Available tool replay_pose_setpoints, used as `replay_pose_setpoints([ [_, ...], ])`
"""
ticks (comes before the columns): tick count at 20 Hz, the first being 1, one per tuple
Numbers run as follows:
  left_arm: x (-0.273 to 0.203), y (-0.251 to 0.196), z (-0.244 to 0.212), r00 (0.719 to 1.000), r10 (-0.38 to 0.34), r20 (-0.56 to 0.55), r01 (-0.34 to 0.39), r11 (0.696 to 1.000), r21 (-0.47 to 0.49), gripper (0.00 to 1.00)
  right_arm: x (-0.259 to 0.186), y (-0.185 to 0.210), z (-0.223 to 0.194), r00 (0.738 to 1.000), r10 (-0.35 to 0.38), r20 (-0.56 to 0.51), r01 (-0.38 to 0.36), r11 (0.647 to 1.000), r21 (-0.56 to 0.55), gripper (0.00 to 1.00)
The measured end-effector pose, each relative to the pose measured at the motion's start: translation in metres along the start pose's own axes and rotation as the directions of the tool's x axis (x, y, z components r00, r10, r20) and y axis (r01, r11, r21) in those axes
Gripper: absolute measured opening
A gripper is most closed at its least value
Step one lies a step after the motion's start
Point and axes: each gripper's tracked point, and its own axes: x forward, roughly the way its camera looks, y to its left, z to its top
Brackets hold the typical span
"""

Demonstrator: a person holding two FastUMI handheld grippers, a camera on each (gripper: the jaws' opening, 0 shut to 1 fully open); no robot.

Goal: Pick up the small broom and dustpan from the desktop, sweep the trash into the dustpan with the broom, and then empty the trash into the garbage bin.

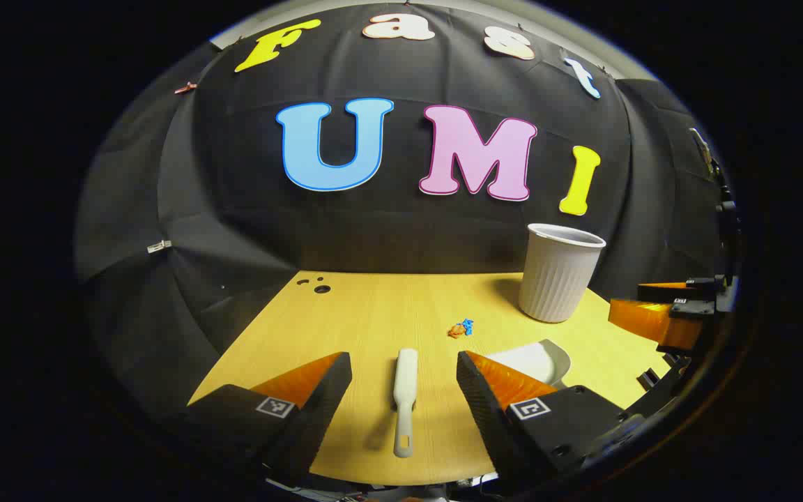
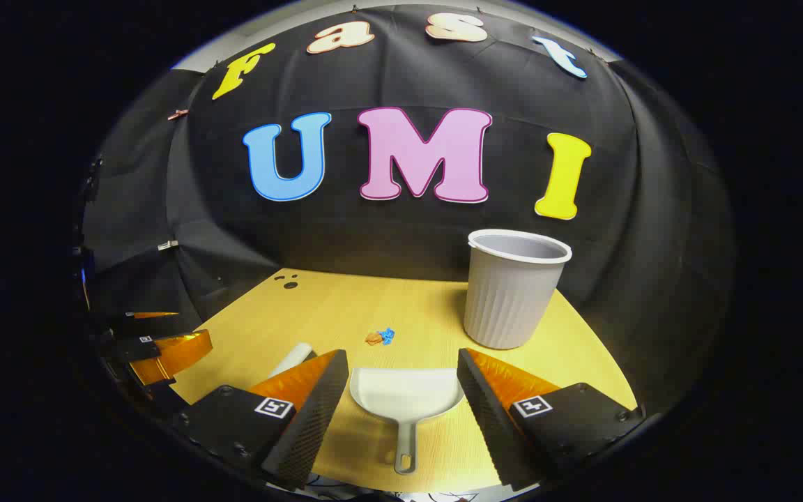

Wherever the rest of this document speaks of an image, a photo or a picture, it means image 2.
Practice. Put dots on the orange paper scrap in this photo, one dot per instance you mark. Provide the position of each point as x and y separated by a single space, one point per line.
373 339

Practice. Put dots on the white plastic dustpan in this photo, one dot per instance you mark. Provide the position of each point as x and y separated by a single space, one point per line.
405 394

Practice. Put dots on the blue paper scrap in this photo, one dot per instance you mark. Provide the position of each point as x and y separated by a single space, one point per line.
387 335

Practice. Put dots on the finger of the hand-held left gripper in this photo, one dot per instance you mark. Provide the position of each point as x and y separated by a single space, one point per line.
133 348
138 318

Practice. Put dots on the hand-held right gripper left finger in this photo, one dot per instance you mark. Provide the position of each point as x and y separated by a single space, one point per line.
297 432

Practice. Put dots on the wooden desktop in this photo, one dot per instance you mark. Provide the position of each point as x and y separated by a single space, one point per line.
373 300

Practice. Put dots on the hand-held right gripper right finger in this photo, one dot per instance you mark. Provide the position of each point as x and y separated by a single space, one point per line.
495 425

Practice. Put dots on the small metal clip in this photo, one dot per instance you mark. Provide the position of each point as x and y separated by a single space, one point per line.
168 245

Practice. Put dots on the white ribbed garbage bin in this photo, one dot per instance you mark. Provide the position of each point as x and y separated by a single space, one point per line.
513 300

